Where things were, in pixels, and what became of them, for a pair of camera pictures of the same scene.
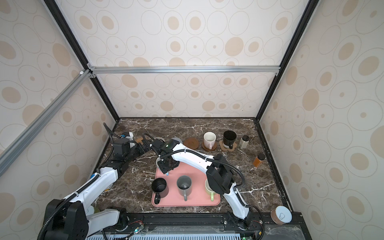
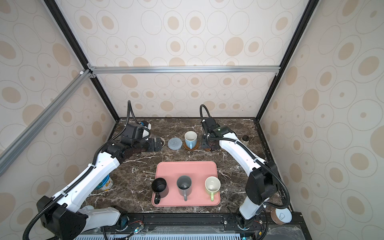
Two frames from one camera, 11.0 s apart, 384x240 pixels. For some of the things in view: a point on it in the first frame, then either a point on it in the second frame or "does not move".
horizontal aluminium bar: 188,70 does not move
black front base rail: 264,225 does not move
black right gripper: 163,169 -> 203,142
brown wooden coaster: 191,142 does not move
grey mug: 184,186 does not move
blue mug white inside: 158,160 -> 190,138
